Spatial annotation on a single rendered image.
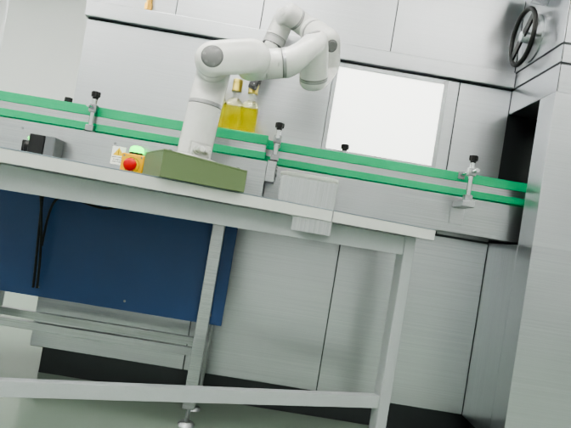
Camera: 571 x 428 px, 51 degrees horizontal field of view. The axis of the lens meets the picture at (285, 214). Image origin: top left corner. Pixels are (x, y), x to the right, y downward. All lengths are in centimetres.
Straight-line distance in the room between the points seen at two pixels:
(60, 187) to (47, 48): 423
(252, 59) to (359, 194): 66
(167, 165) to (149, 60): 87
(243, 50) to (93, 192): 53
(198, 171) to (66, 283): 69
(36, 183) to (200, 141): 43
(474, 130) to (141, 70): 127
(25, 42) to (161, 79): 358
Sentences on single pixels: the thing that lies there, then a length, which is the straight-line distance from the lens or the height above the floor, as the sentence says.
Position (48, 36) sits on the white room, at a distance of 577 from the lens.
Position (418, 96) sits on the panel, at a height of 124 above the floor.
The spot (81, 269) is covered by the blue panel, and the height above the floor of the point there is 44.
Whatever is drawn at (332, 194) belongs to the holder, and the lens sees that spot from 174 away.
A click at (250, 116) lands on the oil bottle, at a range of 207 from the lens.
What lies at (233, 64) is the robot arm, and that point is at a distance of 161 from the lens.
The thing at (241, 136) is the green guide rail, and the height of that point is 95.
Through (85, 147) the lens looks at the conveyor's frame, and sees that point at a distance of 202.
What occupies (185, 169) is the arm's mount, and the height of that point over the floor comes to 78.
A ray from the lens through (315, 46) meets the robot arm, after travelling 172.
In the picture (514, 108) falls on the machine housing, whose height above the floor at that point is 125.
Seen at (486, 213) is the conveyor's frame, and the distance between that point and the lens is 213.
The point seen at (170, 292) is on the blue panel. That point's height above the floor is 41.
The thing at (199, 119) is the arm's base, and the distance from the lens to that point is 165.
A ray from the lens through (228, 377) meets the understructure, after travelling 232.
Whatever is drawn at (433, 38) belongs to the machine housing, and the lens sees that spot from 241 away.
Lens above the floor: 66
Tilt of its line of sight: 2 degrees up
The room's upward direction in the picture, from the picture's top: 9 degrees clockwise
